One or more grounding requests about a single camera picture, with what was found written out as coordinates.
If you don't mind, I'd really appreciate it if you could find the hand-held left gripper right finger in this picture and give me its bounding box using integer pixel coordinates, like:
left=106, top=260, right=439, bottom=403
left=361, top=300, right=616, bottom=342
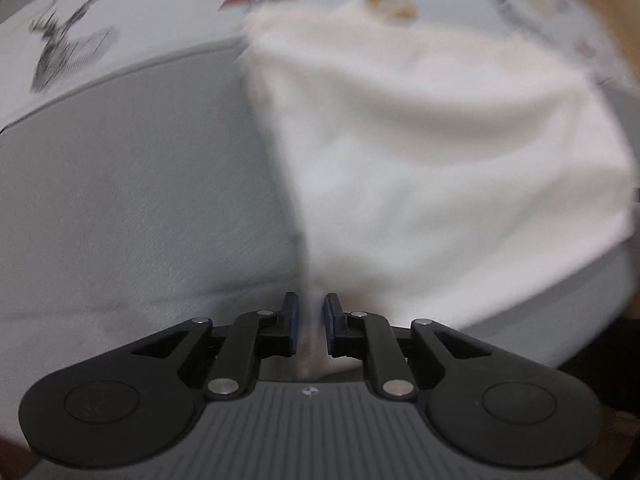
left=322, top=292, right=493, bottom=401

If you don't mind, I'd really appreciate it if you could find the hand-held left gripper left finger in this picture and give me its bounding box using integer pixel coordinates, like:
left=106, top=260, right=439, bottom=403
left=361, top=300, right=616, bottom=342
left=131, top=291, right=301, bottom=401

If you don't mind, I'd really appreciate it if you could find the white small garment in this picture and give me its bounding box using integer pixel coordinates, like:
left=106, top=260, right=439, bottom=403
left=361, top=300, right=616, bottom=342
left=240, top=0, right=638, bottom=382

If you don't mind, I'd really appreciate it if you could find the printed light bed sheet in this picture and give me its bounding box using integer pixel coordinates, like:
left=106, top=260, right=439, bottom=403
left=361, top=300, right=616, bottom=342
left=0, top=0, right=632, bottom=132

